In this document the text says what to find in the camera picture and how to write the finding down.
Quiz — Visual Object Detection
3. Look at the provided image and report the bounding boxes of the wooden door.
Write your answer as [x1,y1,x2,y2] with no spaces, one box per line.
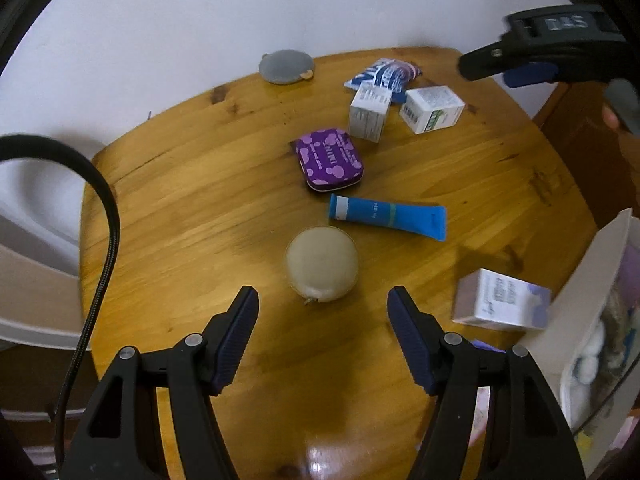
[532,80,640,241]

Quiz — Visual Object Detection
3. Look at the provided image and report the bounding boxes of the pink tissue pack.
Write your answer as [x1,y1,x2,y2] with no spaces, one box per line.
[474,387,493,443]

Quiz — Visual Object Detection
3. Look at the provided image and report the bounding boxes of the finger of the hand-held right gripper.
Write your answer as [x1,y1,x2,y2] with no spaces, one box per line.
[459,35,518,81]
[504,61,558,88]

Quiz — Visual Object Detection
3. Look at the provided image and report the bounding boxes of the black braided cable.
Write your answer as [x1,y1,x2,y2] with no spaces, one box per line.
[0,133,121,480]

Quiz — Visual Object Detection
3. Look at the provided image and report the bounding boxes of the purple dotted tin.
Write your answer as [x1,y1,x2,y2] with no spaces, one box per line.
[290,129,366,193]

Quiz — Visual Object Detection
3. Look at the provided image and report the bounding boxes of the white chair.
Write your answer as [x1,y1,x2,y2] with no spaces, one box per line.
[0,132,108,351]

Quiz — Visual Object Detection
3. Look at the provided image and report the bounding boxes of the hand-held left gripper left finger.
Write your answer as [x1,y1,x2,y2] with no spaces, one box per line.
[60,286,260,480]

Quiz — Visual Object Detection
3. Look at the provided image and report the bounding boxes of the small white box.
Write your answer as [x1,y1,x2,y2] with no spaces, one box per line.
[348,82,393,144]

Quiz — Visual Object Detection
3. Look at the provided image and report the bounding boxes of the person's right forearm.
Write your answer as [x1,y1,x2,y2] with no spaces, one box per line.
[606,79,640,136]

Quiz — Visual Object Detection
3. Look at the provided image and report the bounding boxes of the white and purple box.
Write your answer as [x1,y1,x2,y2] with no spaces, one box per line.
[451,268,552,331]

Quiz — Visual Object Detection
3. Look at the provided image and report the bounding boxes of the blue tube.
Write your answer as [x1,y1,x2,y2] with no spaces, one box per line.
[328,193,447,242]

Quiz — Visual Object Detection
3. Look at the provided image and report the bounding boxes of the blue and white packet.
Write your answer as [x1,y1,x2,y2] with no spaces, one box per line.
[344,57,422,103]

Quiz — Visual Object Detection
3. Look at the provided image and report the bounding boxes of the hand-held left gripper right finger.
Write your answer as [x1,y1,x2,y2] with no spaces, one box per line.
[389,286,586,480]

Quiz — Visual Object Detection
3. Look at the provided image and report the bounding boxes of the white box green label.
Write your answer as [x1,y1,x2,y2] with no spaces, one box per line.
[399,86,466,135]

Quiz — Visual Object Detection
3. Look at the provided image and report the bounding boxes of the white plastic bin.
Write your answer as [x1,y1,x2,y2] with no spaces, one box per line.
[515,208,640,476]

